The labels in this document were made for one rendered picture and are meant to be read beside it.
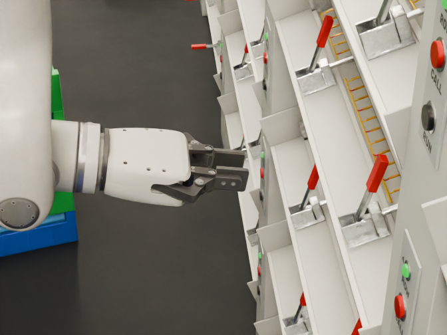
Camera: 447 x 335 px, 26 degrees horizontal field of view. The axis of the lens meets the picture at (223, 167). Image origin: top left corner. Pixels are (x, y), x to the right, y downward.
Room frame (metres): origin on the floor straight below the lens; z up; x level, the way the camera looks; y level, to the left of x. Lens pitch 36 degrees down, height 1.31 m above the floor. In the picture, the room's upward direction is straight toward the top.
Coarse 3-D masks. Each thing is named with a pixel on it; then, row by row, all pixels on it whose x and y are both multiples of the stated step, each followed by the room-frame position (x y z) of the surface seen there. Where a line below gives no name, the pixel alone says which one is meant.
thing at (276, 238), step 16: (272, 224) 1.13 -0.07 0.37; (272, 240) 1.13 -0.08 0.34; (288, 240) 1.14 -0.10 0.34; (272, 256) 1.12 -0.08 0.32; (288, 256) 1.11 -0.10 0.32; (272, 272) 1.09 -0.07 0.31; (288, 272) 1.08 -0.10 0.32; (288, 288) 1.04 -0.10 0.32; (288, 304) 1.01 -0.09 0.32; (304, 304) 0.95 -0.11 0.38; (288, 320) 0.96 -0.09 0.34; (304, 320) 0.95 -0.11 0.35
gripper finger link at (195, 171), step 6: (192, 168) 0.92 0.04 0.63; (198, 168) 0.93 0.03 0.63; (204, 168) 0.93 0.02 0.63; (210, 168) 0.93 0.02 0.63; (192, 174) 0.92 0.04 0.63; (198, 174) 0.92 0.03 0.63; (204, 174) 0.92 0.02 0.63; (210, 174) 0.92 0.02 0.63; (192, 180) 0.92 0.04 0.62; (186, 186) 0.92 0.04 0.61; (210, 192) 0.92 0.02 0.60
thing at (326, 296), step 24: (264, 120) 1.13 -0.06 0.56; (288, 120) 1.14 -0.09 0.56; (288, 144) 1.13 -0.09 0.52; (288, 168) 1.07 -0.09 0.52; (288, 192) 1.02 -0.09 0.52; (312, 192) 1.01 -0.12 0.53; (288, 216) 0.98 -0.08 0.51; (312, 240) 0.92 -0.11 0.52; (312, 264) 0.88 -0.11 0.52; (336, 264) 0.87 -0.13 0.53; (312, 288) 0.84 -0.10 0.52; (336, 288) 0.83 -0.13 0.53; (312, 312) 0.80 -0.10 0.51; (336, 312) 0.79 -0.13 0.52
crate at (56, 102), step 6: (54, 72) 1.53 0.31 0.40; (54, 78) 1.53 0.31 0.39; (54, 84) 1.52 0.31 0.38; (60, 84) 1.53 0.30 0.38; (54, 90) 1.52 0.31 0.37; (60, 90) 1.53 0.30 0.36; (54, 96) 1.52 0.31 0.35; (60, 96) 1.53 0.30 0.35; (54, 102) 1.52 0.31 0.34; (60, 102) 1.53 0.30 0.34; (54, 108) 1.52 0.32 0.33; (60, 108) 1.53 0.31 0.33
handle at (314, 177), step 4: (316, 168) 0.95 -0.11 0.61; (312, 172) 0.96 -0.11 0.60; (316, 172) 0.95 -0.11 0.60; (312, 176) 0.96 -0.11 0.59; (316, 176) 0.95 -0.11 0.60; (312, 180) 0.95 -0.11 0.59; (316, 180) 0.95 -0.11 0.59; (308, 184) 0.96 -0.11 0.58; (312, 184) 0.95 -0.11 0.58; (316, 184) 0.95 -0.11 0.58; (308, 188) 0.96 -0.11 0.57; (312, 188) 0.95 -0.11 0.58; (308, 192) 0.95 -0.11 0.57; (304, 196) 0.96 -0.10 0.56; (308, 196) 0.95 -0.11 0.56; (304, 200) 0.96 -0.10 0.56; (308, 200) 0.95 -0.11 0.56; (304, 204) 0.95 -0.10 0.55; (304, 208) 0.95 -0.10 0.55; (308, 208) 0.96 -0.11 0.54
